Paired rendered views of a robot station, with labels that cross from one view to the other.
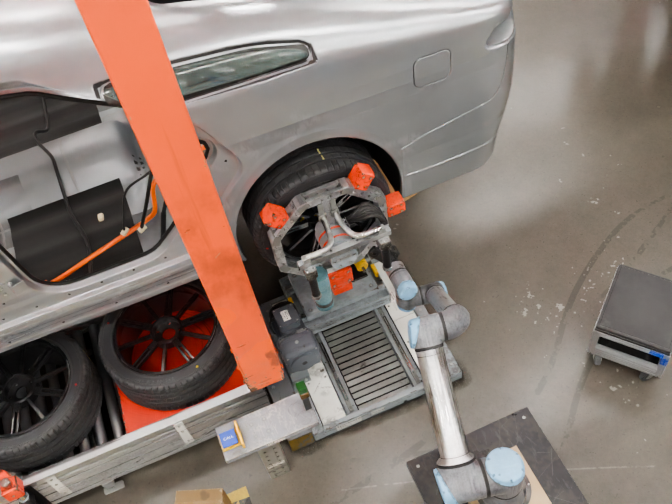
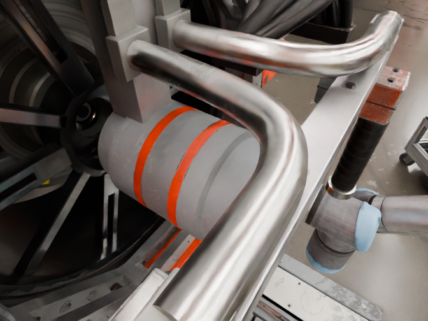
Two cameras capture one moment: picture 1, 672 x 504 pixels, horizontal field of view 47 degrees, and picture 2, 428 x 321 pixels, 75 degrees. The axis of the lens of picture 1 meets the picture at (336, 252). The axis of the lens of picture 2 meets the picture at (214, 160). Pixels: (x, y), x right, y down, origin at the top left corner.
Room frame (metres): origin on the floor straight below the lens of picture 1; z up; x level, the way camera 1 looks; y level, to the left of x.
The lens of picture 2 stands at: (1.92, 0.14, 1.11)
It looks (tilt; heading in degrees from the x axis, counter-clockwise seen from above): 45 degrees down; 318
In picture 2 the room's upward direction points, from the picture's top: straight up
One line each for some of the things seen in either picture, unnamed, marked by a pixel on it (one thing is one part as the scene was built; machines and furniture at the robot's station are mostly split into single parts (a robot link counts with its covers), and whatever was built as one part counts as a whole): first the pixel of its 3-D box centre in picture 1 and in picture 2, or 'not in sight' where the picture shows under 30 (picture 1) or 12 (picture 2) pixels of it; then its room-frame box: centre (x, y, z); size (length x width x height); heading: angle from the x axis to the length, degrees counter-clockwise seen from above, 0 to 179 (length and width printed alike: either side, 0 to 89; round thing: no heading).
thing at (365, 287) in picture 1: (330, 270); not in sight; (2.35, 0.05, 0.32); 0.40 x 0.30 x 0.28; 103
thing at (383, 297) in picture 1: (334, 290); not in sight; (2.35, 0.05, 0.13); 0.50 x 0.36 x 0.10; 103
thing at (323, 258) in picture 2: (407, 297); (332, 243); (1.98, -0.29, 0.51); 0.12 x 0.09 x 0.12; 92
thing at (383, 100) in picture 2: (381, 238); (360, 86); (2.03, -0.20, 0.93); 0.09 x 0.05 x 0.05; 13
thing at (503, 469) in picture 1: (502, 472); not in sight; (1.07, -0.48, 0.55); 0.17 x 0.15 x 0.18; 92
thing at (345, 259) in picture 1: (335, 241); (193, 168); (2.12, -0.01, 0.85); 0.21 x 0.14 x 0.14; 13
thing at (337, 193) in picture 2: (386, 257); (356, 155); (2.00, -0.21, 0.83); 0.04 x 0.04 x 0.16
